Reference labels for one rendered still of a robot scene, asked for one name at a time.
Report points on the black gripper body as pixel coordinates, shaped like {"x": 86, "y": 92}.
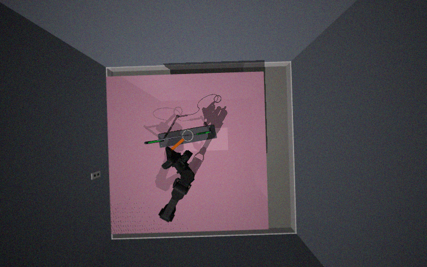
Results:
{"x": 174, "y": 162}

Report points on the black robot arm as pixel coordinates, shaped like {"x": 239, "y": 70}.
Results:
{"x": 180, "y": 188}

